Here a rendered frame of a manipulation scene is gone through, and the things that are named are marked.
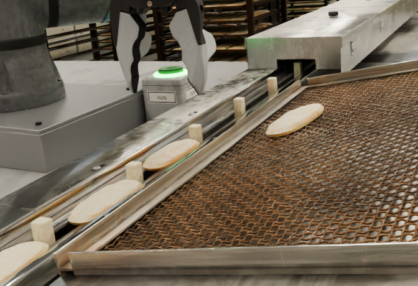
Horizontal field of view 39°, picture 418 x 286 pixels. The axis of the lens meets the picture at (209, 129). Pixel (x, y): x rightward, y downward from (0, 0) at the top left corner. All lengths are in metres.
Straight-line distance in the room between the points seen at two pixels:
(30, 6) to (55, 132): 0.20
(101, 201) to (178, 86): 0.37
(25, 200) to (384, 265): 0.38
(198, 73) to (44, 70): 0.33
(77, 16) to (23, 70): 0.12
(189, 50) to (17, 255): 0.28
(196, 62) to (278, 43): 0.47
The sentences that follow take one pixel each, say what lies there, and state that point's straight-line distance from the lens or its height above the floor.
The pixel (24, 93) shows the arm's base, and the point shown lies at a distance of 0.88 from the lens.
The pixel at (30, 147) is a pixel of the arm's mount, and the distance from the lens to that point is 0.78.
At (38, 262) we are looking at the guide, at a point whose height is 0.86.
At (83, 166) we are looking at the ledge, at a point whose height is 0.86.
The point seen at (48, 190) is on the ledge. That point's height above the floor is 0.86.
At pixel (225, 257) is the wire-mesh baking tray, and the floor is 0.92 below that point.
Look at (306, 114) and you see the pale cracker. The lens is 0.59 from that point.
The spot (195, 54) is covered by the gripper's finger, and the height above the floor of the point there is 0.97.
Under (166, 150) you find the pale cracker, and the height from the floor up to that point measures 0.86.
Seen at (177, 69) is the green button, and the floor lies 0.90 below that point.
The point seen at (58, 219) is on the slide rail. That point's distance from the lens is 0.55.
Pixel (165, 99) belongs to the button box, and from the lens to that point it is 0.91.
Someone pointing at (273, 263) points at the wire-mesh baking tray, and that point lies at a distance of 0.30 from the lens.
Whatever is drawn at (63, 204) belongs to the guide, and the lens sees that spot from 0.57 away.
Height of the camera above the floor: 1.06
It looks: 16 degrees down
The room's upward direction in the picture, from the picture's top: 5 degrees counter-clockwise
